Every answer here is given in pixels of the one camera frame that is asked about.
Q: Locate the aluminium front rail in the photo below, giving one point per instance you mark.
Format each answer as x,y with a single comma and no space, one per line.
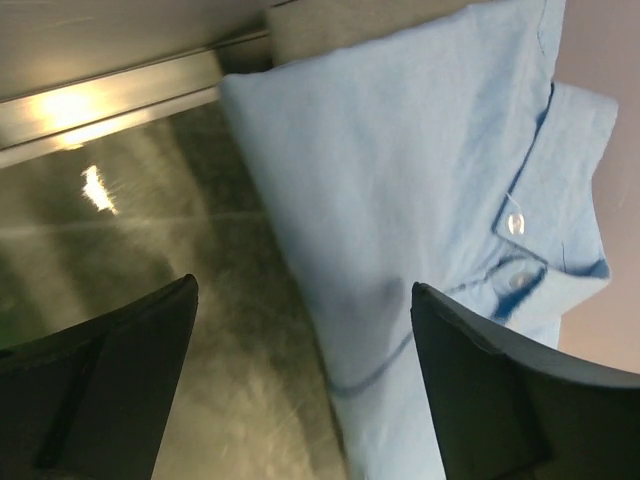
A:
70,116

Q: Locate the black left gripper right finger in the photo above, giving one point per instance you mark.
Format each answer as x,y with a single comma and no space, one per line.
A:
507,407

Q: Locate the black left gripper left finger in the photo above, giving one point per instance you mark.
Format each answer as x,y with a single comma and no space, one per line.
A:
92,401

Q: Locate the light blue long sleeve shirt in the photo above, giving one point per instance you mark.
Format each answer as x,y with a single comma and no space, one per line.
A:
421,141

